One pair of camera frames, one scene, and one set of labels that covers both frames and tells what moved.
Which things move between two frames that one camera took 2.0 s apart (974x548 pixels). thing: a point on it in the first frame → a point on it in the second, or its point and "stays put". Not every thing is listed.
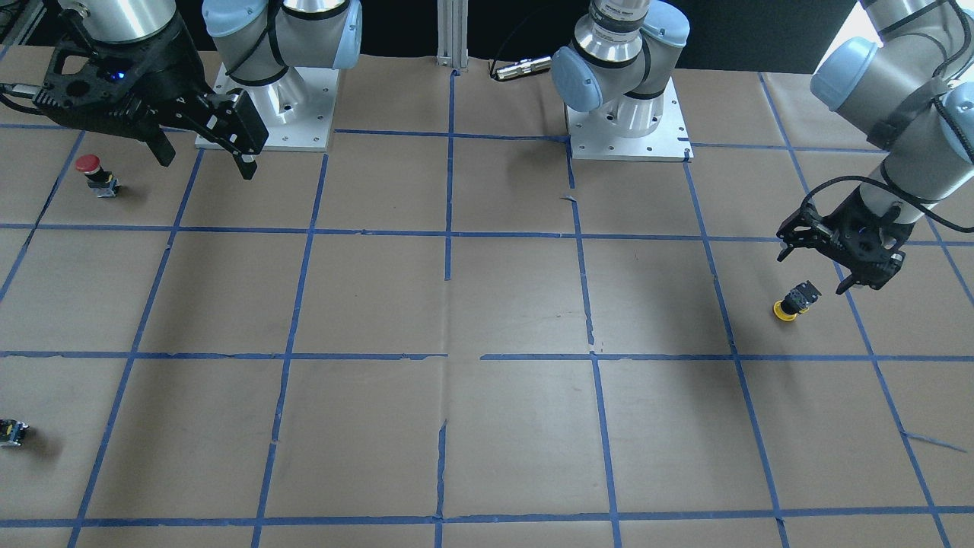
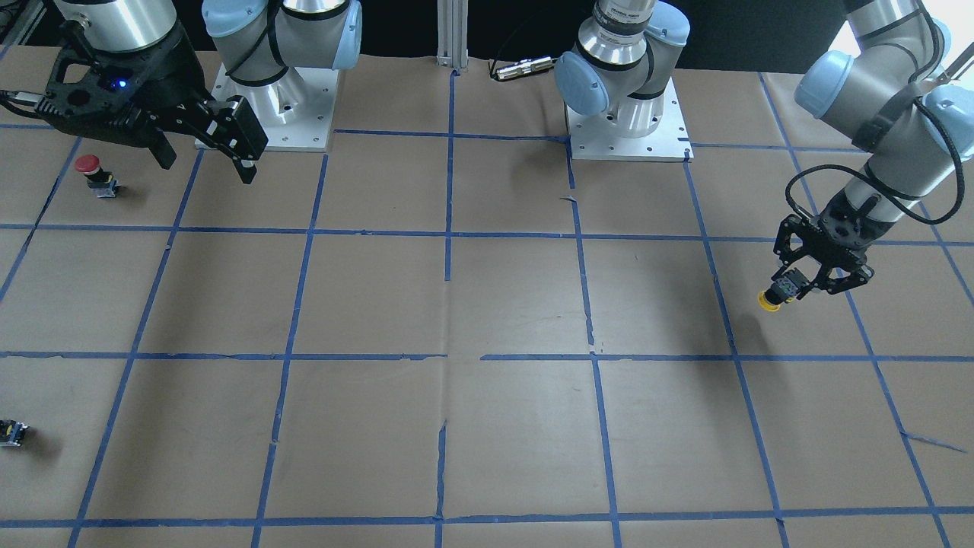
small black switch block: [11, 431] stays put
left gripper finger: [876, 275] → [833, 278]
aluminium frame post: [453, 33] stays put
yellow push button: [797, 300] → [782, 291]
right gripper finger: [232, 119] stays put
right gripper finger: [161, 147] stays put
